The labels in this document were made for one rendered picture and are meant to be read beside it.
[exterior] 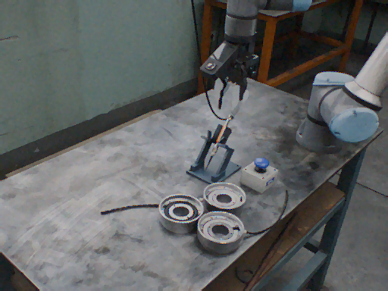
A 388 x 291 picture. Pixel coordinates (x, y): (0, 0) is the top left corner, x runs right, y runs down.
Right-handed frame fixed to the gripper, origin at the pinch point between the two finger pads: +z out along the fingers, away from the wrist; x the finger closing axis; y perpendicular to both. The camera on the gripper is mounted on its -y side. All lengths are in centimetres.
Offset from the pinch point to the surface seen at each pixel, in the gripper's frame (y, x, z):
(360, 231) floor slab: 104, -23, 99
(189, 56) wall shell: 163, 144, 68
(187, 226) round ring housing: -28.2, -12.0, 15.5
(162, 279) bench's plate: -41.5, -16.7, 18.3
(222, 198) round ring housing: -12.7, -10.6, 17.2
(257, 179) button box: -2.5, -14.1, 14.5
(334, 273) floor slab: 68, -25, 99
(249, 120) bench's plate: 29.9, 9.0, 18.7
